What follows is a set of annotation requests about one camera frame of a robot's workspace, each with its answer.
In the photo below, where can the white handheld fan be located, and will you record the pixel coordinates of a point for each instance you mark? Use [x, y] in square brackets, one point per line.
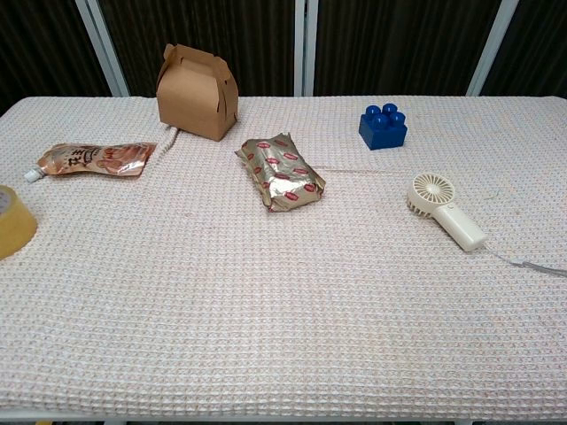
[456, 221]

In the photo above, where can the silver snack packet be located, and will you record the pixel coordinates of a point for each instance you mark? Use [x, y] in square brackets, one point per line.
[283, 177]

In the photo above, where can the white waffle-weave tablecloth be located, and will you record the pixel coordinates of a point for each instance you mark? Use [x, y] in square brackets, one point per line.
[274, 310]

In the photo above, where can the blue plastic building block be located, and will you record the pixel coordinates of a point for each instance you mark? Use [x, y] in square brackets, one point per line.
[381, 133]

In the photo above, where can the brown kraft paper box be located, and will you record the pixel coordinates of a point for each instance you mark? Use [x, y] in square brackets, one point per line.
[195, 104]

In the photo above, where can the orange spouted drink pouch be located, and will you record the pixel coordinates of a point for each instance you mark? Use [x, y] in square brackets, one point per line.
[97, 160]

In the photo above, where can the dark corrugated partition panel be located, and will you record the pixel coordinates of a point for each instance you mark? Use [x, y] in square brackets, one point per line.
[536, 44]
[40, 44]
[199, 26]
[398, 44]

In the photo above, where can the yellow packing tape roll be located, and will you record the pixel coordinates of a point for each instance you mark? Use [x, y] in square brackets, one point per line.
[13, 230]

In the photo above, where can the white partition frame post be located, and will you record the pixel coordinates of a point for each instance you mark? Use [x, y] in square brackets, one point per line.
[305, 44]
[104, 48]
[491, 48]

